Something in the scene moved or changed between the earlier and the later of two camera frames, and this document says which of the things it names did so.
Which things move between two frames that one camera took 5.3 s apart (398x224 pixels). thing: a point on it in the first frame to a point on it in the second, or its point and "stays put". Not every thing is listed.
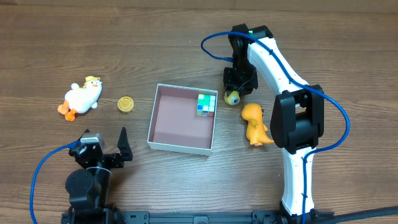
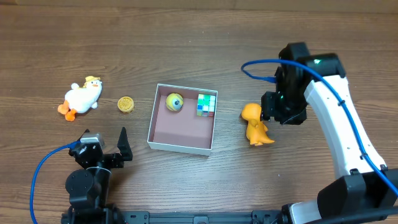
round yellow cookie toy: [125, 104] stays put
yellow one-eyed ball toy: [232, 99] to [174, 101]
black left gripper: [106, 158] stays put
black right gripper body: [240, 82] to [270, 106]
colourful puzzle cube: [206, 105] stays put
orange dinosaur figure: [256, 130] stays put
